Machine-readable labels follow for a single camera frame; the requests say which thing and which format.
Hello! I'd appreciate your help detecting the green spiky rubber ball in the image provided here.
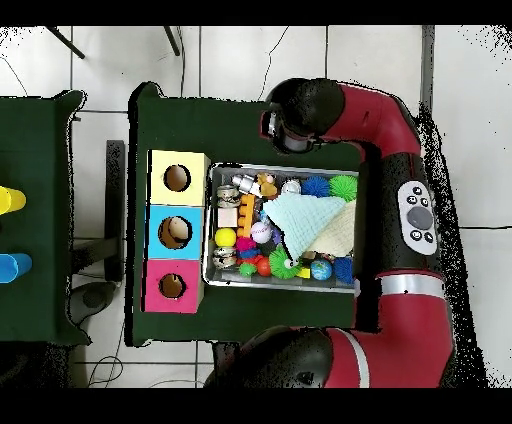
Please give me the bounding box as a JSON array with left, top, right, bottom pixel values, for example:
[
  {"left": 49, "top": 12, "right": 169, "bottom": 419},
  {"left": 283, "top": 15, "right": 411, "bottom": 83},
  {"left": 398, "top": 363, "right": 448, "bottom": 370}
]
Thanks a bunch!
[{"left": 328, "top": 174, "right": 359, "bottom": 203}]

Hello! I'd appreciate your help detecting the yellow smooth ball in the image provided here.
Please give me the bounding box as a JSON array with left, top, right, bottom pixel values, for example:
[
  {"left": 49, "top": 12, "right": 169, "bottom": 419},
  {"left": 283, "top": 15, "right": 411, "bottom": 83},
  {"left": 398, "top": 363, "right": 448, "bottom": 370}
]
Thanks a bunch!
[{"left": 214, "top": 227, "right": 238, "bottom": 248}]

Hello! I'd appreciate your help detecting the orange toy building brick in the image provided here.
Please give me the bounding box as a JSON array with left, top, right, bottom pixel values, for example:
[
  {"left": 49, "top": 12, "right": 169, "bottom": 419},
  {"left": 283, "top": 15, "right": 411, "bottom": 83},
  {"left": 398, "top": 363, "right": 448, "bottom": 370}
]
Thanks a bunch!
[{"left": 236, "top": 193, "right": 257, "bottom": 240}]

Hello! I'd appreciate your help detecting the green spiky toy with eyes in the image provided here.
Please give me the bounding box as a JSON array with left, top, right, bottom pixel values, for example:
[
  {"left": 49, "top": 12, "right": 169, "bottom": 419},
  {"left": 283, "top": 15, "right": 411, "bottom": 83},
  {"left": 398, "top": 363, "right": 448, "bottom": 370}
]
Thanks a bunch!
[{"left": 268, "top": 244, "right": 304, "bottom": 280}]

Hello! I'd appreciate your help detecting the crushed printed drink can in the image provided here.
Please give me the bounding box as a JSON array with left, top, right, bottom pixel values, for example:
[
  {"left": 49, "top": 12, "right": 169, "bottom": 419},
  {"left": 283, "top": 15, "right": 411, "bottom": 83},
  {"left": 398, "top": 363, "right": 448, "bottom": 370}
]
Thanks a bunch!
[{"left": 216, "top": 184, "right": 242, "bottom": 208}]

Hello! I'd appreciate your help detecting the black stand leg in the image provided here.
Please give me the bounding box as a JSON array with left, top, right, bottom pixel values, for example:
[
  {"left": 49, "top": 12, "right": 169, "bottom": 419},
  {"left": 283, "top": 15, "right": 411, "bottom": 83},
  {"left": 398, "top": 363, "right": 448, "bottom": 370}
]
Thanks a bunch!
[
  {"left": 162, "top": 25, "right": 182, "bottom": 57},
  {"left": 45, "top": 25, "right": 86, "bottom": 60}
]

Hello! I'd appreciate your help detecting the light blue waffle cloth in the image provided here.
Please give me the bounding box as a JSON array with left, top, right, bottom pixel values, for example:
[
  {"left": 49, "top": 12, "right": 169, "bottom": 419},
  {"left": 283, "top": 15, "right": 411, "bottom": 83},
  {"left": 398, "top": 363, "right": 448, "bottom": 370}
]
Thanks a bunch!
[{"left": 262, "top": 191, "right": 348, "bottom": 263}]

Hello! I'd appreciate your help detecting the cream waffle cloth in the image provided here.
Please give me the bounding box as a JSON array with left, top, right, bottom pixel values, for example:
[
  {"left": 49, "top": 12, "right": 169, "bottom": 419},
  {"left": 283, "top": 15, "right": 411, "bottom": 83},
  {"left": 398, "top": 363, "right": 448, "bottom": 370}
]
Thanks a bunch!
[{"left": 306, "top": 199, "right": 357, "bottom": 258}]

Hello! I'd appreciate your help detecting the black upright panel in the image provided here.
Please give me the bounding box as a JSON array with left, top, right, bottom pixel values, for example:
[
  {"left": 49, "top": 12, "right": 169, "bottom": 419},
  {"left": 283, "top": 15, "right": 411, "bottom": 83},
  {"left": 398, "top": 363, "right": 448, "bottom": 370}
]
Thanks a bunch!
[{"left": 104, "top": 139, "right": 126, "bottom": 281}]

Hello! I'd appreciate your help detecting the wooden box with three holes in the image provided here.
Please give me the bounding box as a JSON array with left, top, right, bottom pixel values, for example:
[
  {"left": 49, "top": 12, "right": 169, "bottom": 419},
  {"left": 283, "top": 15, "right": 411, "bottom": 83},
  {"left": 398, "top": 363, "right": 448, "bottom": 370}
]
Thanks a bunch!
[{"left": 142, "top": 149, "right": 212, "bottom": 314}]

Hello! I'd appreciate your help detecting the blue plastic cup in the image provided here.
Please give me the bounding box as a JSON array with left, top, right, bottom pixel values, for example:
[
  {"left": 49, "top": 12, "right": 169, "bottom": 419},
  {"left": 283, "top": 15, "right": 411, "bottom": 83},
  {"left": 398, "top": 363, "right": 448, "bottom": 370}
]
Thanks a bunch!
[{"left": 0, "top": 252, "right": 34, "bottom": 284}]

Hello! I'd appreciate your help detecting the yellow plastic cup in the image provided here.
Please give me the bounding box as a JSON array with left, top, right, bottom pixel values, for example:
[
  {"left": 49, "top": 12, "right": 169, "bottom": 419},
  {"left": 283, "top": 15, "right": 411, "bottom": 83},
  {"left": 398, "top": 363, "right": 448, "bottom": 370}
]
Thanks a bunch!
[{"left": 0, "top": 185, "right": 28, "bottom": 216}]

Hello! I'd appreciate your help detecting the wire mesh bin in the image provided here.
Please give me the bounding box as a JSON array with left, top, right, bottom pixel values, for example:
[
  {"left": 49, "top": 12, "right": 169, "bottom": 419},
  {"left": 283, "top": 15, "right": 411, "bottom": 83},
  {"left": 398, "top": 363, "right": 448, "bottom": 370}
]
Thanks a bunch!
[{"left": 201, "top": 162, "right": 360, "bottom": 294}]

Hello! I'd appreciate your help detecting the dark green table cloth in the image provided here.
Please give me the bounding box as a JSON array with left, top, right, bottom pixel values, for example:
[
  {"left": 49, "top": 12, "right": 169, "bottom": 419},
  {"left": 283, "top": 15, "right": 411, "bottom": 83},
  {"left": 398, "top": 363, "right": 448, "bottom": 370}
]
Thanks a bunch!
[
  {"left": 0, "top": 89, "right": 91, "bottom": 347},
  {"left": 125, "top": 81, "right": 410, "bottom": 348}
]

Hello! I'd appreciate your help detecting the dark grey stand base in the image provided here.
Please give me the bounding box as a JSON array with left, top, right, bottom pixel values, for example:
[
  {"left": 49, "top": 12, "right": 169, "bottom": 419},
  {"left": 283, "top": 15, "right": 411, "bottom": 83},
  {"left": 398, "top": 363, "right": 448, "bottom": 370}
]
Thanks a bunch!
[{"left": 69, "top": 281, "right": 117, "bottom": 325}]

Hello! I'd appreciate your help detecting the white baseball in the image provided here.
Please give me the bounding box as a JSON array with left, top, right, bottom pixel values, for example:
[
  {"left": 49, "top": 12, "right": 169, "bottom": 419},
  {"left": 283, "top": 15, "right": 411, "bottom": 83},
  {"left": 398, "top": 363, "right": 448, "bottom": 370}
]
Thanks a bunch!
[{"left": 250, "top": 221, "right": 274, "bottom": 245}]

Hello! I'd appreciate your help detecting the brown plush monkey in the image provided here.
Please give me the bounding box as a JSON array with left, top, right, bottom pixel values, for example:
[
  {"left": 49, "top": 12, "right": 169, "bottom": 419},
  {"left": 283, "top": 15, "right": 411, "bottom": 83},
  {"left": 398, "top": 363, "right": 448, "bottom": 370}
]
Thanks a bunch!
[{"left": 255, "top": 172, "right": 280, "bottom": 198}]

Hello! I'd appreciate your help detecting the blue spiky rubber ball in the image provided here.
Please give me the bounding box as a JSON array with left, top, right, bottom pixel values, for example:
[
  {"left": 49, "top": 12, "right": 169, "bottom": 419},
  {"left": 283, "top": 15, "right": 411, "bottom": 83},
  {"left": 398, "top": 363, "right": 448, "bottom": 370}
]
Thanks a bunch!
[{"left": 300, "top": 175, "right": 330, "bottom": 199}]

